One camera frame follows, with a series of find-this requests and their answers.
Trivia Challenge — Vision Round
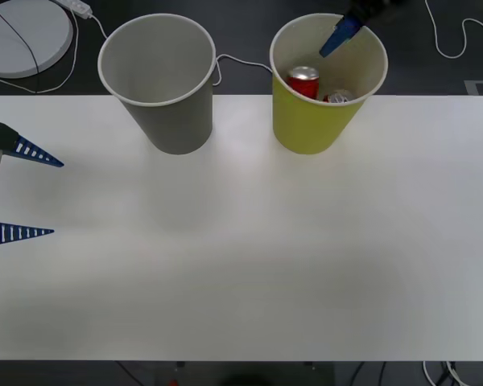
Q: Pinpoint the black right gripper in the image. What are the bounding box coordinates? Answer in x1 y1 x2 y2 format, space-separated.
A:
319 0 406 59

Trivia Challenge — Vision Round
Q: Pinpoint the orange red drink can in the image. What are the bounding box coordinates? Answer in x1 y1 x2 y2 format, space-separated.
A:
285 65 320 101

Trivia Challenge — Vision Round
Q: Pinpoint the red and silver drink can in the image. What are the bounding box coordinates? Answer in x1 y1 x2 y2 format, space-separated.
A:
323 90 354 105

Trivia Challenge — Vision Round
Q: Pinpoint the round white disc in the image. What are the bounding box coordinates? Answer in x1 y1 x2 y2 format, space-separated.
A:
0 0 75 80

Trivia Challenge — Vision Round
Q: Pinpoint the yellow-green plastic waste bin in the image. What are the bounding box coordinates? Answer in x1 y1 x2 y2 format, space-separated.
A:
268 13 389 156

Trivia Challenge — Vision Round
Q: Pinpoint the white power strip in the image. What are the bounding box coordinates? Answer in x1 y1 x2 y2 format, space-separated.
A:
50 0 94 19

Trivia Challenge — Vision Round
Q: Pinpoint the grey plastic waste bin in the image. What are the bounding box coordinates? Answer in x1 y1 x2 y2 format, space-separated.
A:
97 14 217 156

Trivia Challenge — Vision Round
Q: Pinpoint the long white looped cable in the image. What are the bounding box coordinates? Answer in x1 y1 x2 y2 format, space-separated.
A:
423 0 483 61

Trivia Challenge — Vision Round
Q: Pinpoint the thin black cable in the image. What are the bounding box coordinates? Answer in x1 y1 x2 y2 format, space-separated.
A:
0 6 41 94

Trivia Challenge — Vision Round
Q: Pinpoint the white power strip cable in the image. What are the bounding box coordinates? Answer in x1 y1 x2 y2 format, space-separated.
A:
89 14 275 88

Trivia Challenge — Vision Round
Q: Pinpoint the white cable under table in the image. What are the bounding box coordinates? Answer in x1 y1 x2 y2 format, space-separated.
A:
422 359 468 386

